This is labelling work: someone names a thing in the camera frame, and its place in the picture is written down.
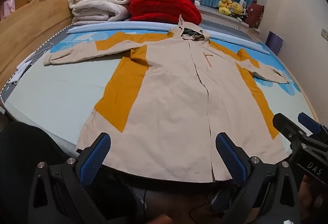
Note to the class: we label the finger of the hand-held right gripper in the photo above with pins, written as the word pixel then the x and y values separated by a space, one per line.
pixel 308 119
pixel 285 124

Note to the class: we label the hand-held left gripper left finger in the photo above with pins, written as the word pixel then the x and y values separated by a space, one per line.
pixel 94 158

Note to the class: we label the person's dark trouser leg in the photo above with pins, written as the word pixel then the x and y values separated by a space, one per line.
pixel 33 152

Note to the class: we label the wooden headboard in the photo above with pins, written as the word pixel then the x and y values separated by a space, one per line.
pixel 30 24

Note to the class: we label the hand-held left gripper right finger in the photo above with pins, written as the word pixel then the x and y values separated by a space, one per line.
pixel 230 160

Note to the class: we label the purple box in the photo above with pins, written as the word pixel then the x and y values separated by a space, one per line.
pixel 274 42

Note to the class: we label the cream folded quilt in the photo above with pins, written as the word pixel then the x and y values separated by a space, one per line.
pixel 100 4

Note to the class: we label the blue shoe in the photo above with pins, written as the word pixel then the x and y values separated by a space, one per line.
pixel 223 199

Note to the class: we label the white wall outlet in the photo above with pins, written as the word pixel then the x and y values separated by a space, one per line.
pixel 325 34

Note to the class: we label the yellow plush toy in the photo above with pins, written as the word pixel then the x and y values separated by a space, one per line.
pixel 237 8
pixel 224 5

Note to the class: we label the red folded blanket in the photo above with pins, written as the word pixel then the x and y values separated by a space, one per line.
pixel 164 7

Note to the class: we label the beige and mustard jacket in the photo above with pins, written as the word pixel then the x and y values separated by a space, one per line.
pixel 174 111

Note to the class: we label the person's right hand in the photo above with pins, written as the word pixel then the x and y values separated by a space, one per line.
pixel 311 195

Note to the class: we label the pink card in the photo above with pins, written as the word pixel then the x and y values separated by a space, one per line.
pixel 9 7

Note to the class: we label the blue patterned bed mat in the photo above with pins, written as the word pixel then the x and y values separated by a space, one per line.
pixel 64 91

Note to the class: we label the dark red bag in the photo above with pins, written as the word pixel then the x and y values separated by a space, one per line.
pixel 255 14

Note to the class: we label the grey edged mattress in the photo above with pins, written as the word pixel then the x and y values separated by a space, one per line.
pixel 225 26

